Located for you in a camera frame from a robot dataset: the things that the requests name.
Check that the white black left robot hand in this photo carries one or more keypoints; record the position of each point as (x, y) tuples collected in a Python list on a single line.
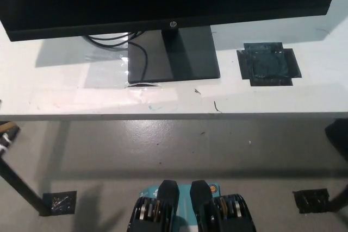
[(6, 141)]

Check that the black ribbed left robot body block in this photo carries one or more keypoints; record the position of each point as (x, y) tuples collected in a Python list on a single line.
[(155, 210)]

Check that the black ribbed robot body block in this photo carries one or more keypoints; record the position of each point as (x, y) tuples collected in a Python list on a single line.
[(220, 210), (155, 210)]

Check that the black monitor stand base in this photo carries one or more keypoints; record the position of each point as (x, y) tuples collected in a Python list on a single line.
[(190, 61)]

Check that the black ribbed right robot body block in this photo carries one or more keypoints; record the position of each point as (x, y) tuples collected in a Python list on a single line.
[(220, 210)]

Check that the brown wooden object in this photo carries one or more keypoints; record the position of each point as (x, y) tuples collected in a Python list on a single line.
[(6, 126)]

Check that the clear plastic tape sheet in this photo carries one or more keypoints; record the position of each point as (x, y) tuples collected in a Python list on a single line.
[(108, 71)]

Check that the black tape patch on table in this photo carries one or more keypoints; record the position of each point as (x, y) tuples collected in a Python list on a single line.
[(267, 63)]

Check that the black bulky floor object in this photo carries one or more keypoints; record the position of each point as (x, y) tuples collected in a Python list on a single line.
[(338, 135)]

